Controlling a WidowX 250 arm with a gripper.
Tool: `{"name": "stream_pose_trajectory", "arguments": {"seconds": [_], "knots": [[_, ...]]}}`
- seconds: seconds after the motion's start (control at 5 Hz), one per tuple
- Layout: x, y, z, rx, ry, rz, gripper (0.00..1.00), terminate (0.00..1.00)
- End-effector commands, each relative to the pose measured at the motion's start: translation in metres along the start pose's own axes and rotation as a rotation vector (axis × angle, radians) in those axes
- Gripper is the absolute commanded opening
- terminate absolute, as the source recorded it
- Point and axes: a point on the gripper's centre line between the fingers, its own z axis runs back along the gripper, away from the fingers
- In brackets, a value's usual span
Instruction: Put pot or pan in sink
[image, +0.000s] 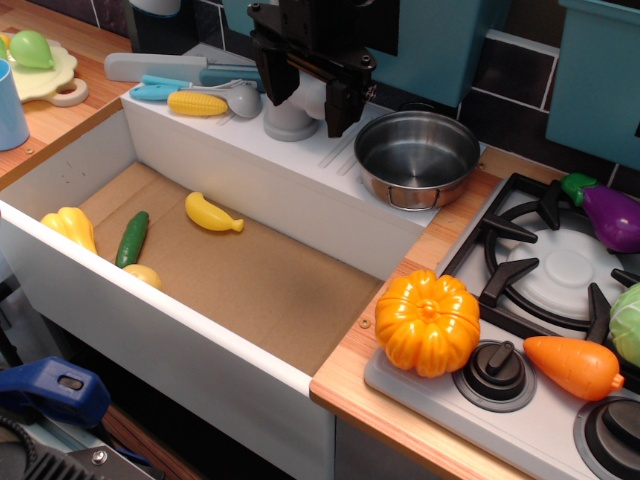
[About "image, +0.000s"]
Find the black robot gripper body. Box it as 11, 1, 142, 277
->
247, 1, 375, 85

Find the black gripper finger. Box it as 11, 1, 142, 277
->
253, 31, 300, 106
324, 79, 371, 138

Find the stainless steel pot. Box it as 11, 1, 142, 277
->
354, 110, 480, 212

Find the white toy sink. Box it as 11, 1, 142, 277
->
0, 41, 488, 480

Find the grey toy spoon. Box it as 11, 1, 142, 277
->
191, 80, 262, 119

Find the grey toy faucet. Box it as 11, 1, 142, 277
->
263, 73, 326, 142

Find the teal cabinet box centre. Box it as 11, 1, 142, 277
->
221, 0, 513, 109

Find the teal cabinet box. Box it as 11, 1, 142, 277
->
546, 1, 639, 170
221, 0, 513, 109

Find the yellow toy corn cob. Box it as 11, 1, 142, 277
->
167, 91, 228, 117

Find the blue toy knife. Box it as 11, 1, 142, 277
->
129, 75, 193, 101

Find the dark canister with white top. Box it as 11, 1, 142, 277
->
124, 1, 198, 55

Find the yellow toy banana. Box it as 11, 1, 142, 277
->
184, 192, 244, 232

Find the grey toy cleaver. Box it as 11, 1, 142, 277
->
104, 53, 265, 93

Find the pale yellow cutting board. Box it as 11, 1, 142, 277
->
7, 40, 89, 107

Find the green toy cucumber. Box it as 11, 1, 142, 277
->
115, 211, 149, 268

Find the orange toy pumpkin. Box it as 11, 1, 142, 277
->
375, 270, 481, 378

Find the yellow toy lemon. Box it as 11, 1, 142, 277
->
123, 264, 162, 290

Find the grey toy stove top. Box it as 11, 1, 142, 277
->
365, 174, 639, 479

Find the black burner grate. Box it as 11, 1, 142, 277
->
441, 172, 640, 393

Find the teal cabinet box right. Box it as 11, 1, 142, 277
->
546, 1, 639, 170

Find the green toy pear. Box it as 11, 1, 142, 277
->
9, 30, 55, 70

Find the yellow toy squash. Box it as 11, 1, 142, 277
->
40, 207, 97, 254

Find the light blue cup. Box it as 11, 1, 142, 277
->
0, 59, 30, 151

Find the purple toy eggplant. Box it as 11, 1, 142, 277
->
561, 173, 639, 254

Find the black stove knob left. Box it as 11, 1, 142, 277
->
453, 341, 537, 413

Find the black stove knob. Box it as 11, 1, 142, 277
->
453, 341, 537, 413
573, 397, 639, 479

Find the green toy cabbage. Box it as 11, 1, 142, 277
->
609, 283, 639, 364

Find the orange toy carrot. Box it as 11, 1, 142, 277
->
523, 336, 625, 401

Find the black stove knob right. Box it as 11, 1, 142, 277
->
573, 397, 639, 479

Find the blue clamp handle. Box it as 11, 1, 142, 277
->
1, 356, 111, 428

